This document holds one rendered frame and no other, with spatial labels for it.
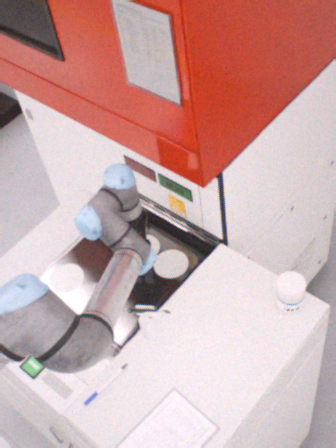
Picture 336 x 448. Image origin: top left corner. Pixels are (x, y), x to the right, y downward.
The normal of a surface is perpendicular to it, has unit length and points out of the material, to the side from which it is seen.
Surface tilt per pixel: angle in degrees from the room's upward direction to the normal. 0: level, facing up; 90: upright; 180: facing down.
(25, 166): 0
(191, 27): 90
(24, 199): 0
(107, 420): 0
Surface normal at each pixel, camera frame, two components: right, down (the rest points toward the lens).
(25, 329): 0.13, 0.22
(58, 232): -0.12, -0.62
